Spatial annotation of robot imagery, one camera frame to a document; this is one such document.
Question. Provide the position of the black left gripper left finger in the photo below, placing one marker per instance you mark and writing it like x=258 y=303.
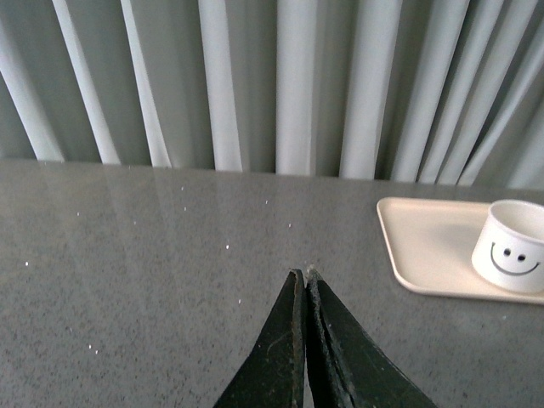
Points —
x=272 y=375

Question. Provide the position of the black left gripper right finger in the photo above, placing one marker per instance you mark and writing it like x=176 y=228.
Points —
x=346 y=368

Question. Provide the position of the white smiley face mug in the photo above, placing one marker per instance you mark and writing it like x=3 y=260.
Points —
x=509 y=250

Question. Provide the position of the cream rectangular plastic tray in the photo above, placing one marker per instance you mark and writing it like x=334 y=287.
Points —
x=430 y=245

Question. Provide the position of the grey pleated curtain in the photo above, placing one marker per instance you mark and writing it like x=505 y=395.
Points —
x=434 y=92

